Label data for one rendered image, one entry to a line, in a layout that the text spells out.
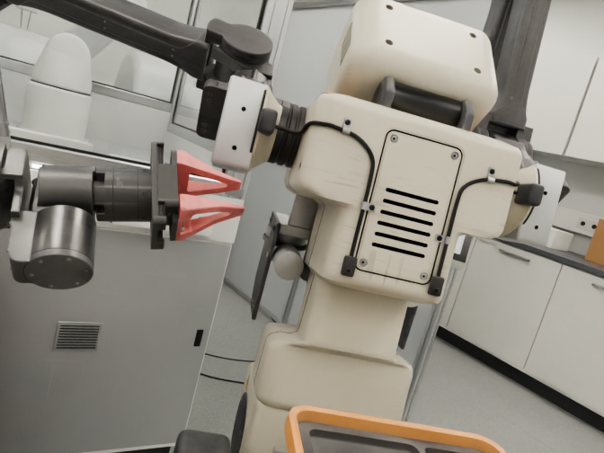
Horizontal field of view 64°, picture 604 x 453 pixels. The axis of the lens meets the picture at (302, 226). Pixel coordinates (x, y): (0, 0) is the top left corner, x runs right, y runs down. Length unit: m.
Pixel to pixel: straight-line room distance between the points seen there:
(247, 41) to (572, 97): 3.44
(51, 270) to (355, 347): 0.39
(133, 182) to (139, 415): 1.30
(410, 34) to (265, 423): 0.56
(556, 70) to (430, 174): 3.56
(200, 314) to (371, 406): 0.97
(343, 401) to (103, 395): 1.07
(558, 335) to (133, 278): 2.69
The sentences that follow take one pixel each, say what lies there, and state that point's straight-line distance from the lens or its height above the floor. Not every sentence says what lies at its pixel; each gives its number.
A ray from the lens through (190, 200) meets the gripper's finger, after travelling 0.51.
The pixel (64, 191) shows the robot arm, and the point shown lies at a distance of 0.52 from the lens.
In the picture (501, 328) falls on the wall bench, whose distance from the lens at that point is 3.64.
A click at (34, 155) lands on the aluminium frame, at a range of 1.40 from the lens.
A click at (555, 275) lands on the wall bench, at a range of 3.48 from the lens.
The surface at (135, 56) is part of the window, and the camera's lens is 1.42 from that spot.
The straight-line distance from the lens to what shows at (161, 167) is 0.53.
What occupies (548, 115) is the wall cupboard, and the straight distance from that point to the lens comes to 4.06.
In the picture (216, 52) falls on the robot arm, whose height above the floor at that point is 1.26.
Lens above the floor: 1.17
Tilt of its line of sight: 10 degrees down
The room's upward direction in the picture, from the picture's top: 15 degrees clockwise
